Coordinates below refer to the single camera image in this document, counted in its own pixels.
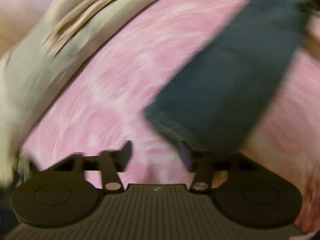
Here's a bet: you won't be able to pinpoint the grey folded duvet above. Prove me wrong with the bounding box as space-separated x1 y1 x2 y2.
0 5 132 189

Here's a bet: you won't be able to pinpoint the pink curtain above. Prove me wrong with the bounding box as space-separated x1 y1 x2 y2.
0 0 75 45

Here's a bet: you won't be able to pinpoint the pink floral bed sheet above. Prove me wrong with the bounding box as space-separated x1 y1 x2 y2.
20 0 320 233

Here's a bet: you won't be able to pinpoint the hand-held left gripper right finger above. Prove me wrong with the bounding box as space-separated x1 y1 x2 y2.
179 140 273 193

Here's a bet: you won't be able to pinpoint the blue denim jeans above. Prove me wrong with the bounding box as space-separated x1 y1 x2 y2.
144 0 316 156

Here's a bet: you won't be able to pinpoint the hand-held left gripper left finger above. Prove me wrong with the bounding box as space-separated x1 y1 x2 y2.
37 140 133 194

